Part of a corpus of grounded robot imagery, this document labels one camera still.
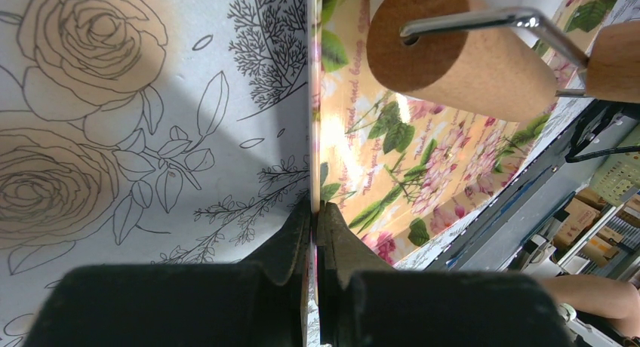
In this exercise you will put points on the wooden double-ended roller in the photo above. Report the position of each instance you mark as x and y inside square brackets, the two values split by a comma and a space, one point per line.
[462, 54]

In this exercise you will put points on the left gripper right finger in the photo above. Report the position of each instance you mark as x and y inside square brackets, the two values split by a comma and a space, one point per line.
[363, 301]

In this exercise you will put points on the floral cutting board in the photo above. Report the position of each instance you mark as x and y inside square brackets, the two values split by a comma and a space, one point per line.
[409, 177]

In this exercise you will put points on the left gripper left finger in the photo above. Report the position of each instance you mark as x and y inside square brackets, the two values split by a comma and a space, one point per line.
[258, 301]

